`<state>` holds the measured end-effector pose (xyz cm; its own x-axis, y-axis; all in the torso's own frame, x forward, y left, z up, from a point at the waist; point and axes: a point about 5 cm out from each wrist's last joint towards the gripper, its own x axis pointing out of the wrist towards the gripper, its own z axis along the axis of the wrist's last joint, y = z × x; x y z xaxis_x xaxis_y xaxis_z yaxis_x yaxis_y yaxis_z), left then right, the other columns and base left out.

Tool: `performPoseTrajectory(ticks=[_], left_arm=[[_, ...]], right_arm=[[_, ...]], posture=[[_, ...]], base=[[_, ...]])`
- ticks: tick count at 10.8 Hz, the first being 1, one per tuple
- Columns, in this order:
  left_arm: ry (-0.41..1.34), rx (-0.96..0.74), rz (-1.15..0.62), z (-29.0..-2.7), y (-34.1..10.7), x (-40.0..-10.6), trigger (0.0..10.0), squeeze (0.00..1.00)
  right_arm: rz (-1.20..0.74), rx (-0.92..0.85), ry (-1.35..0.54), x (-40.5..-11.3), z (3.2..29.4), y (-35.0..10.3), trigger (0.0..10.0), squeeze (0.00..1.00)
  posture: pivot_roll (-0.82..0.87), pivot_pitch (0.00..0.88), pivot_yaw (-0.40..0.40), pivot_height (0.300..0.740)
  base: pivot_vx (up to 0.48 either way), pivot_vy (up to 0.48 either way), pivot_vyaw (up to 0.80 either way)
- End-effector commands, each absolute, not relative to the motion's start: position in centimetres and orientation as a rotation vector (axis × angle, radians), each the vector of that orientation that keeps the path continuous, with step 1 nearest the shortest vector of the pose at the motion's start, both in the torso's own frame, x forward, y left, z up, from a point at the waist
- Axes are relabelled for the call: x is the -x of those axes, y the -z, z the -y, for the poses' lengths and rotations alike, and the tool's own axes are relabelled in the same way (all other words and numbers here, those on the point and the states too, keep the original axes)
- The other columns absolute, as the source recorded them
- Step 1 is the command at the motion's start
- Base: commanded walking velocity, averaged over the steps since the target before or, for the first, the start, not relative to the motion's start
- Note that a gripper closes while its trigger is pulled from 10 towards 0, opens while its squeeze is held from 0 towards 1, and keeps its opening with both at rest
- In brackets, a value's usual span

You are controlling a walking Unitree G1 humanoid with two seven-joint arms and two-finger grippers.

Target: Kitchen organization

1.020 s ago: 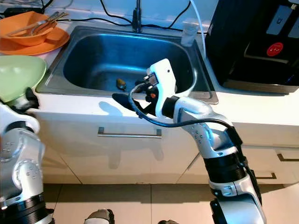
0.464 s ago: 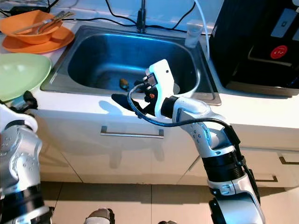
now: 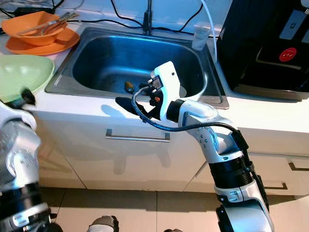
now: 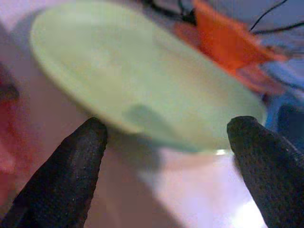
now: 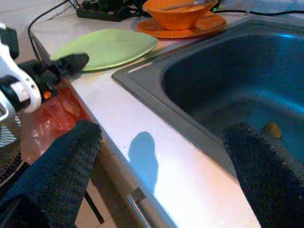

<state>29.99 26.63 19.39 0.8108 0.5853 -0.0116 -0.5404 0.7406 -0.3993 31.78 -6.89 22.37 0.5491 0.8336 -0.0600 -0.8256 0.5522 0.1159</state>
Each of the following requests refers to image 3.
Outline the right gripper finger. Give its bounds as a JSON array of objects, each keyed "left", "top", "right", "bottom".
[{"left": 116, "top": 97, "right": 150, "bottom": 116}]

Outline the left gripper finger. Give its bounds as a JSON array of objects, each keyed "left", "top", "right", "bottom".
[{"left": 18, "top": 88, "right": 36, "bottom": 108}]

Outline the stainless steel sink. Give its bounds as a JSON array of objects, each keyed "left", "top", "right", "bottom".
[{"left": 45, "top": 27, "right": 230, "bottom": 109}]

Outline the orange plastic plate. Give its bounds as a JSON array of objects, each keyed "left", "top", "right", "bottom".
[{"left": 6, "top": 28, "right": 80, "bottom": 56}]

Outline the white drawer front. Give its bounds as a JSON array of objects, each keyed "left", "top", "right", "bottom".
[{"left": 36, "top": 116, "right": 220, "bottom": 191}]

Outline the orange plastic bowl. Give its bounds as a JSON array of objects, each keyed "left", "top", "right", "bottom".
[{"left": 1, "top": 11, "right": 70, "bottom": 46}]

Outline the wooden chopstick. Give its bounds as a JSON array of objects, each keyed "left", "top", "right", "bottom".
[
  {"left": 17, "top": 17, "right": 64, "bottom": 36},
  {"left": 46, "top": 12, "right": 79, "bottom": 34}
]

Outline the clear plastic cup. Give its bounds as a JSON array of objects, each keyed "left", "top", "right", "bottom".
[{"left": 191, "top": 25, "right": 212, "bottom": 51}]

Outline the steel sink faucet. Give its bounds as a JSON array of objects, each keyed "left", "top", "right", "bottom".
[{"left": 142, "top": 0, "right": 154, "bottom": 35}]

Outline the flat black adapter box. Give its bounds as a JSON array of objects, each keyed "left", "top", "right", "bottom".
[{"left": 14, "top": 6, "right": 50, "bottom": 15}]

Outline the black coffee machine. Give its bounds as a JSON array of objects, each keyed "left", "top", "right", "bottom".
[{"left": 216, "top": 0, "right": 309, "bottom": 101}]

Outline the grey robot foot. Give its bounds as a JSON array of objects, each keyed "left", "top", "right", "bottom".
[{"left": 89, "top": 215, "right": 120, "bottom": 232}]

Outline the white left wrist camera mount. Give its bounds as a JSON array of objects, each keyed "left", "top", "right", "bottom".
[{"left": 0, "top": 102, "right": 37, "bottom": 131}]

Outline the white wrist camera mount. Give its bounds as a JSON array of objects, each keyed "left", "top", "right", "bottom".
[
  {"left": 0, "top": 102, "right": 37, "bottom": 131},
  {"left": 152, "top": 61, "right": 185, "bottom": 114}
]

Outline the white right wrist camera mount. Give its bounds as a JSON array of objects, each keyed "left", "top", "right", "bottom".
[{"left": 152, "top": 61, "right": 185, "bottom": 114}]

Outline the silver drawer handle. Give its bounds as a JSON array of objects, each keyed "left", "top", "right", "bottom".
[{"left": 105, "top": 128, "right": 171, "bottom": 143}]

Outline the black power cable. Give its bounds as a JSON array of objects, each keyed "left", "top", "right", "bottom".
[
  {"left": 110, "top": 0, "right": 144, "bottom": 26},
  {"left": 154, "top": 0, "right": 204, "bottom": 32},
  {"left": 72, "top": 19, "right": 144, "bottom": 27}
]

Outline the white water hose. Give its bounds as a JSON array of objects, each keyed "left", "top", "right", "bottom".
[{"left": 200, "top": 0, "right": 219, "bottom": 63}]

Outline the dark cabinet handle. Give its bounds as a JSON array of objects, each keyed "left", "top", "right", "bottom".
[
  {"left": 263, "top": 181, "right": 288, "bottom": 190},
  {"left": 289, "top": 161, "right": 309, "bottom": 171}
]

